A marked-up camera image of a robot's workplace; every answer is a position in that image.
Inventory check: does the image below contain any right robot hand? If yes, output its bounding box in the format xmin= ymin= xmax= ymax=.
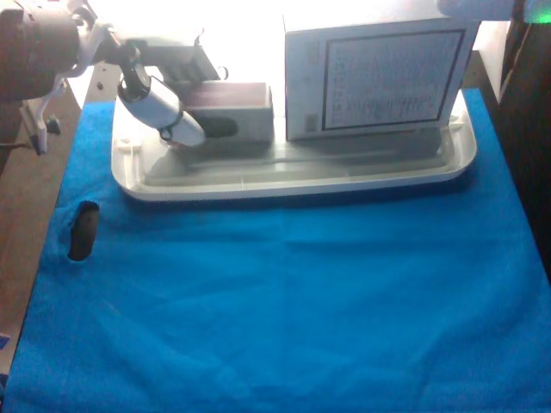
xmin=435 ymin=0 xmax=551 ymax=25

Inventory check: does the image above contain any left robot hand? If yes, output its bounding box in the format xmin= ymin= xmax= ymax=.
xmin=112 ymin=25 xmax=229 ymax=150

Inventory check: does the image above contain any white plastic tray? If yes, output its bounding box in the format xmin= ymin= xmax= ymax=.
xmin=110 ymin=88 xmax=479 ymax=202

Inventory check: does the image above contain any large white product box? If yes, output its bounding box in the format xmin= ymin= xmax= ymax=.
xmin=282 ymin=12 xmax=481 ymax=142

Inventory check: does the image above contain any blue fabric cloth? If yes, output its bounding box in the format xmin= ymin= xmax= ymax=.
xmin=0 ymin=88 xmax=551 ymax=413

